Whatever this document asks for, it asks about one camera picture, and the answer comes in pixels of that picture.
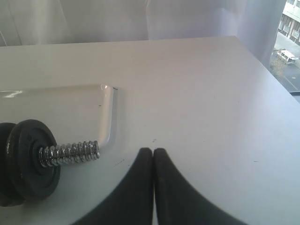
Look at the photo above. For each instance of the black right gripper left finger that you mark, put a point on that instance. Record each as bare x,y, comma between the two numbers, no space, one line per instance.
131,202

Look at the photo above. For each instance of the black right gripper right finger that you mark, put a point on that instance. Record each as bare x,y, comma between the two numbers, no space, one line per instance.
178,202

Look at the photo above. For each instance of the chrome threaded dumbbell bar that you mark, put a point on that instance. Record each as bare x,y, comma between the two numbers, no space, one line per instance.
58,155

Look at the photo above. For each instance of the black weight plate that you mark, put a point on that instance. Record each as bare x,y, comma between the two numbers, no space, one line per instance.
31,180
8,195

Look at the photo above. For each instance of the white plastic tray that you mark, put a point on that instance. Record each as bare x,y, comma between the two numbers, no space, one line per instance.
72,113

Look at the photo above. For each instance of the white van outside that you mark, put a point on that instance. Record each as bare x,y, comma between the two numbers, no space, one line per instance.
286,56

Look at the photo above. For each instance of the white backdrop curtain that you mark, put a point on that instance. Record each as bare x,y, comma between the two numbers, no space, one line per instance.
39,22

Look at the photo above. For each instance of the grey building outside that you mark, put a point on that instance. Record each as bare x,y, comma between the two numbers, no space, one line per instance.
289,24

